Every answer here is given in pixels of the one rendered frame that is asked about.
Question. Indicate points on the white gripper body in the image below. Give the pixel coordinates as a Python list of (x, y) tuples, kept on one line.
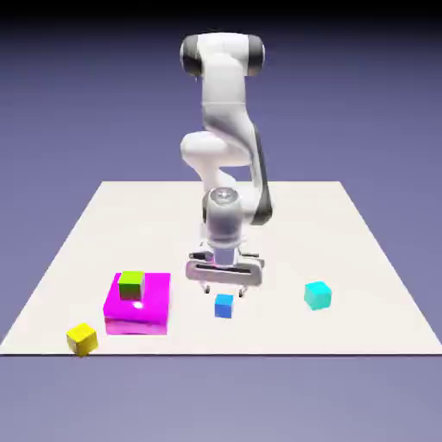
[(207, 275)]

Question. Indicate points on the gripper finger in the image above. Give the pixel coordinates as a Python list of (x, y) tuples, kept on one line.
[(207, 288), (242, 291)]

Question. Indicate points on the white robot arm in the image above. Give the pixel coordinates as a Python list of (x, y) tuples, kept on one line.
[(224, 103)]

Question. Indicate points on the small blue cube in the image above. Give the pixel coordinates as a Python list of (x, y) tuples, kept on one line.
[(223, 306)]

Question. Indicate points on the small green cube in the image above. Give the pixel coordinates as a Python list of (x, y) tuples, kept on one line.
[(131, 286)]

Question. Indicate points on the small cyan cube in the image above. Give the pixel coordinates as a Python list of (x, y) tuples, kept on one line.
[(317, 295)]

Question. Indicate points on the small yellow cube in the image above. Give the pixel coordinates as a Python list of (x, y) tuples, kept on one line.
[(82, 339)]

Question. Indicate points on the large magenta box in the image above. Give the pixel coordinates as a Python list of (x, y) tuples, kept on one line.
[(145, 310)]

